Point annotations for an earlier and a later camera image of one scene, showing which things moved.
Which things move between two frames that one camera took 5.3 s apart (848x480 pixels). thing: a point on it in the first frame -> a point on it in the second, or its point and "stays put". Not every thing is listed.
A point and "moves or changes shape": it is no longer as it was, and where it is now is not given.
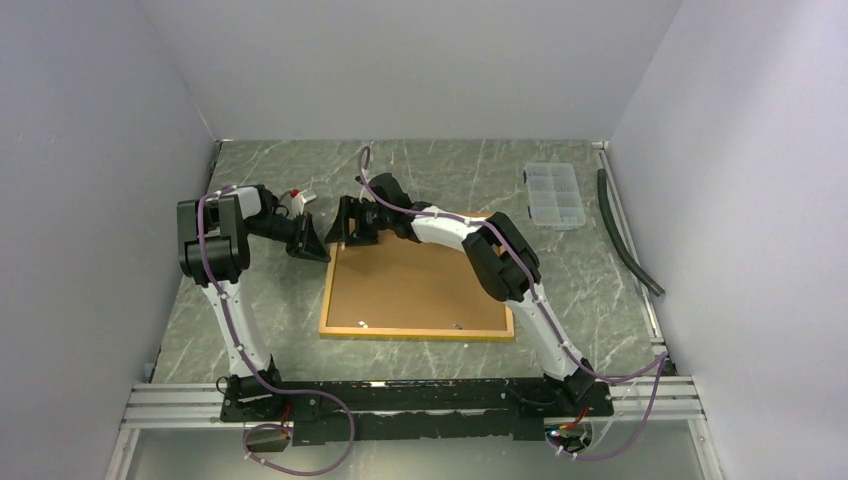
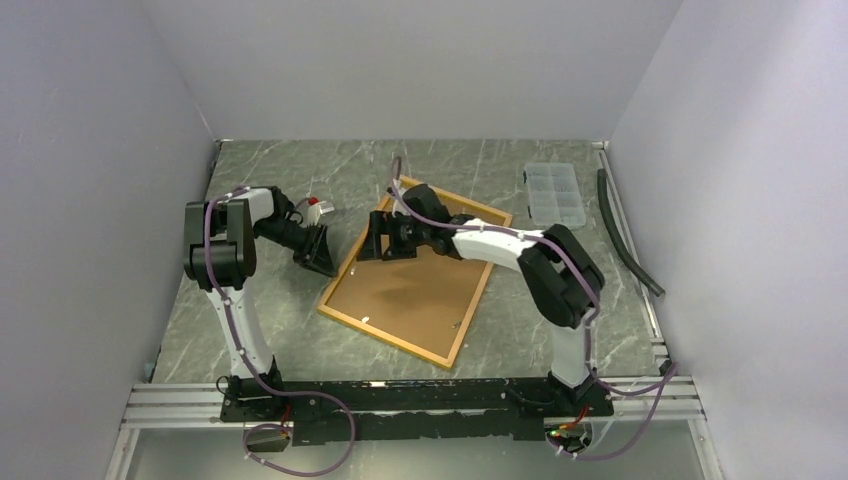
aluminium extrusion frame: [665, 401] stays put
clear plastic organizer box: [554, 196] stays put
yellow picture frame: [407, 288] moves or changes shape
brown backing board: [403, 283] moves or changes shape
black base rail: [345, 410] stays put
